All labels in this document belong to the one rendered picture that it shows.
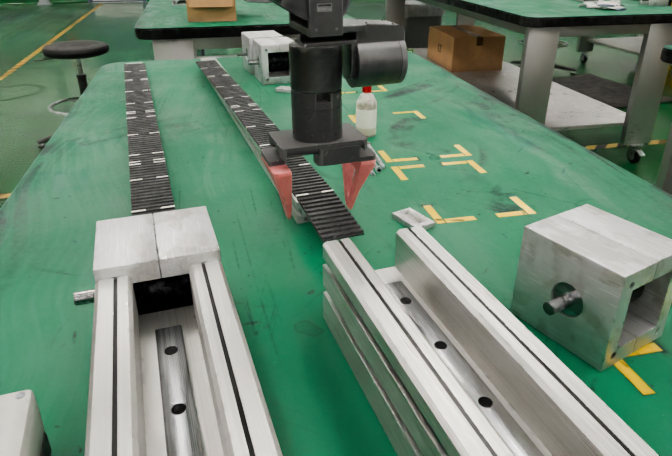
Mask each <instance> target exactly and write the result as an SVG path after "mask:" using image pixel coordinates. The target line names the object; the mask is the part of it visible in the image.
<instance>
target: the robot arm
mask: <svg viewBox="0 0 672 456"><path fill-rule="evenodd" d="M269 1H271V2H273V3H275V4H276V5H278V6H280V7H282V8H283V9H285V10H287V11H289V26H291V27H292V28H294V29H296V30H297V31H299V32H301V33H303V34H298V38H294V41H292V42H290V43H289V62H290V86H291V109H292V129H288V130H279V131H271V132H269V144H270V145H271V146H272V147H270V148H263V149H261V158H262V160H263V162H264V164H265V166H266V168H267V170H268V172H269V174H270V176H271V178H272V180H273V182H274V184H275V185H276V187H277V190H278V192H279V196H280V199H281V202H282V205H283V209H284V212H285V215H286V217H287V218H288V219H291V214H292V172H291V171H290V169H289V168H288V166H287V165H286V160H287V158H288V157H296V156H303V155H311V154H313V161H314V162H315V164H316V165H317V166H329V165H337V164H342V168H343V181H344V194H345V202H346V206H347V207H348V208H349V209H350V210H351V209H352V208H353V206H354V203H355V201H356V198H357V196H358V193H359V191H360V189H361V187H362V186H363V184H364V182H365V181H366V179H367V178H368V176H369V174H370V173H371V171H372V170H373V168H374V166H375V164H376V153H375V152H373V151H372V150H371V149H370V148H369V147H367V137H366V136H365V135H364V134H362V133H361V132H360V131H359V130H358V129H356V128H355V127H354V126H353V125H351V124H350V123H342V75H343V77H344V79H346V82H347V84H348V85H349V86H350V87H351V88H355V87H366V86H377V85H387V84H398V83H401V82H402V81H403V80H404V79H405V76H406V73H407V68H408V52H407V46H406V43H405V30H404V28H403V27H402V26H401V25H398V24H395V23H393V22H389V21H386V20H384V19H381V20H363V19H358V18H356V19H351V18H346V19H343V16H344V15H345V13H346V12H347V10H348V8H349V5H350V1H351V0H269ZM354 170H355V174H354ZM353 174H354V178H353ZM352 179H353V182H352Z"/></svg>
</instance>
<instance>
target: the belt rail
mask: <svg viewBox="0 0 672 456"><path fill-rule="evenodd" d="M206 60H215V61H217V63H218V64H219V65H220V66H221V67H222V65H221V64H220V63H219V61H218V60H217V59H216V58H215V57H213V58H201V61H206ZM222 68H223V67H222ZM223 69H224V68H223ZM224 70H225V69H224ZM225 71H226V70H225ZM209 82H210V81H209ZM210 84H211V85H212V87H213V88H214V90H215V92H216V93H217V95H218V96H219V98H220V100H221V101H222V103H223V104H224V106H225V108H226V109H227V111H228V113H229V114H230V116H231V117H232V119H233V121H234V122H235V124H236V125H237V127H238V129H239V130H240V132H241V133H242V135H243V137H244V138H245V140H246V142H247V143H248V145H249V146H250V148H251V150H252V151H253V153H254V154H255V156H256V158H257V159H258V161H259V163H260V164H261V166H262V167H263V169H264V171H265V172H266V174H267V175H268V177H269V179H270V180H271V182H272V183H273V185H274V187H275V188H276V190H277V187H276V185H275V184H274V182H273V180H272V178H271V176H270V174H269V172H268V170H267V168H266V166H265V164H264V162H263V160H262V158H261V149H260V148H259V146H258V145H257V143H256V142H255V141H254V139H253V138H252V136H251V135H250V134H249V132H248V131H247V130H246V128H245V127H244V125H243V124H242V123H241V121H240V120H239V119H238V117H237V116H236V115H235V113H234V112H233V111H232V109H231V108H230V107H229V105H228V104H227V103H226V101H225V100H224V99H223V97H222V96H221V95H220V93H219V92H218V91H217V90H216V88H215V87H214V86H213V84H212V83H211V82H210ZM277 192H278V190H277ZM278 193H279V192H278ZM292 216H293V217H294V219H295V221H296V222H297V223H298V224H299V223H305V222H310V220H309V218H308V217H307V215H306V213H305V212H304V210H303V209H302V207H301V205H300V204H299V202H298V201H297V199H296V198H295V196H294V195H293V193H292Z"/></svg>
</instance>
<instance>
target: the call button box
mask: <svg viewBox="0 0 672 456"><path fill-rule="evenodd" d="M51 451H52V450H51V446H50V443H49V440H48V436H47V434H46V432H45V431H44V425H43V422H42V418H41V415H40V412H39V408H38V405H37V402H36V399H35V395H34V393H33V392H32V390H23V391H19V392H14V393H10V394H5V395H0V456H51Z"/></svg>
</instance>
